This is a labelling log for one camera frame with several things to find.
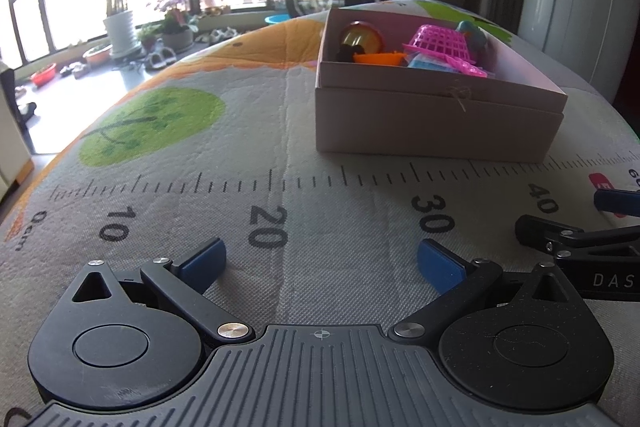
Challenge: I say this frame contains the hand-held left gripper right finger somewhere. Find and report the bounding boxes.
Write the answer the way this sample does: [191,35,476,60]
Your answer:
[392,238,585,345]

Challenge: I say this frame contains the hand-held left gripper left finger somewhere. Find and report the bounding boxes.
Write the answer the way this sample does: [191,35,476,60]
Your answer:
[70,237,255,345]

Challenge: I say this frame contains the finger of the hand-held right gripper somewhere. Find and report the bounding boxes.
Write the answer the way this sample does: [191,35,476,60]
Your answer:
[515,214,640,260]
[594,189,640,214]

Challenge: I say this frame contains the pale cardboard box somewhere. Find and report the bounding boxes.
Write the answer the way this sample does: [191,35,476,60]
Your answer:
[314,6,569,164]

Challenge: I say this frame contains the blue printed packet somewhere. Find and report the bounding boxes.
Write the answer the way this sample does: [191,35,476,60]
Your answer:
[407,54,463,70]

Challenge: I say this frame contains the colourful toy figure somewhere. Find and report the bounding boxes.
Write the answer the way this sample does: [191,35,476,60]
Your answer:
[456,20,490,58]

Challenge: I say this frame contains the pink plastic toy basket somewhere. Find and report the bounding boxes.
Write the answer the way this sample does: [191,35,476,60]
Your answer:
[402,24,488,78]

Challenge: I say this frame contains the orange plastic toy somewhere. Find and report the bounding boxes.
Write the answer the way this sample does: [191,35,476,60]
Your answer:
[352,51,407,68]

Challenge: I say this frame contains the yellow and pink toy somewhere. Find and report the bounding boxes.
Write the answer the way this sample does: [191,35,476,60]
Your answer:
[336,21,386,64]

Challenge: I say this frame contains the scattered shoes by window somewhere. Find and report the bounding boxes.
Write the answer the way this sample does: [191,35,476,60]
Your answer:
[60,27,236,80]

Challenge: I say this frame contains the purple flowering potted plant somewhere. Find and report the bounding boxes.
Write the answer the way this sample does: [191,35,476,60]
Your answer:
[152,0,199,52]

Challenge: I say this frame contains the small green potted plant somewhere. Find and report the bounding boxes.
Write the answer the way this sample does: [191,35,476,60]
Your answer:
[136,24,160,52]

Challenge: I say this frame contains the pink shallow flower pot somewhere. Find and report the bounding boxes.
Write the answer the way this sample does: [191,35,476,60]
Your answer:
[82,44,111,66]

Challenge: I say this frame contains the red plastic basin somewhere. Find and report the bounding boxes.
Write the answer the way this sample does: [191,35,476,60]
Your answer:
[30,63,57,86]

